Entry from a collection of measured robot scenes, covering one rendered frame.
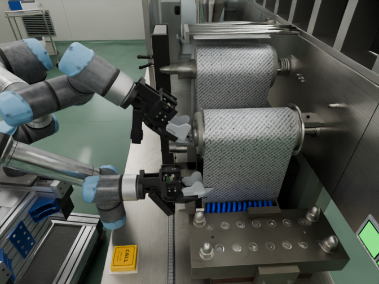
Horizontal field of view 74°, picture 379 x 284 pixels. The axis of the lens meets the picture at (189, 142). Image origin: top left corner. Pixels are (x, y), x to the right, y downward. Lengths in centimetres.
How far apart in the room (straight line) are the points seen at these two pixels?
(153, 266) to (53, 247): 110
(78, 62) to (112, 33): 580
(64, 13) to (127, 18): 132
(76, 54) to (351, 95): 60
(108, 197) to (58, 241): 116
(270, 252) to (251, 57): 56
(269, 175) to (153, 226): 42
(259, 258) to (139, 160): 67
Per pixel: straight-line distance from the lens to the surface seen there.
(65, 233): 189
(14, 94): 65
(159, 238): 88
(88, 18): 644
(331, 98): 73
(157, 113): 61
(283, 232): 78
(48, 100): 66
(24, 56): 102
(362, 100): 64
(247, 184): 76
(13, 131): 132
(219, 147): 65
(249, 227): 76
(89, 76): 60
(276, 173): 76
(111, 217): 80
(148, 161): 114
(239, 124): 65
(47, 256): 184
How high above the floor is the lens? 165
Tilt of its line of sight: 37 degrees down
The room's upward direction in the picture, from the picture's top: straight up
